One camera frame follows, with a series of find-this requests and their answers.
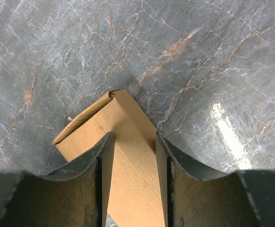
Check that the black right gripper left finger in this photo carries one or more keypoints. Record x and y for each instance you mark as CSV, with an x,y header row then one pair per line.
x,y
74,195

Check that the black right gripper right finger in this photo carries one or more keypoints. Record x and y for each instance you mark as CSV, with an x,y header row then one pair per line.
x,y
196,195

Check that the brown cardboard box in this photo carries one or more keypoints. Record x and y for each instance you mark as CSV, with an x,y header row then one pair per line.
x,y
135,199

